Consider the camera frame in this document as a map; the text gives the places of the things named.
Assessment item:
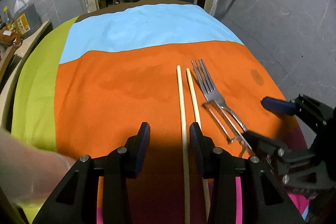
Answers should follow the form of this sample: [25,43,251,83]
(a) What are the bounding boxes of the silver metal peeler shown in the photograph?
[202,100,252,157]

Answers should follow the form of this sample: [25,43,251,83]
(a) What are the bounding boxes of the white ceramic utensil holder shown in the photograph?
[1,128,76,205]

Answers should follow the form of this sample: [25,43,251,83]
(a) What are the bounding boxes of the silver metal fork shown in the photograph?
[191,59,248,132]

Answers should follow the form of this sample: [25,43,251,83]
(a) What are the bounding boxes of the light wooden chopstick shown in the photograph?
[177,65,190,223]
[186,68,211,220]

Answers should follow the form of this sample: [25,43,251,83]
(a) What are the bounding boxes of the multicolour striped table cloth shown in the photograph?
[11,0,306,223]

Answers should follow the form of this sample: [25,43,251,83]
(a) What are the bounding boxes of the wooden cutting board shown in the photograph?
[0,46,21,83]

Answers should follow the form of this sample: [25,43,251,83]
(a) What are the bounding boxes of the orange sauce packet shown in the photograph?
[0,30,22,47]

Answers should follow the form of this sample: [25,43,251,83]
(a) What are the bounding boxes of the large clear oil jug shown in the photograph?
[14,0,42,39]

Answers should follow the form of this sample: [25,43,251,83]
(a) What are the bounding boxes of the small seasoning bottle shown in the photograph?
[3,6,14,26]

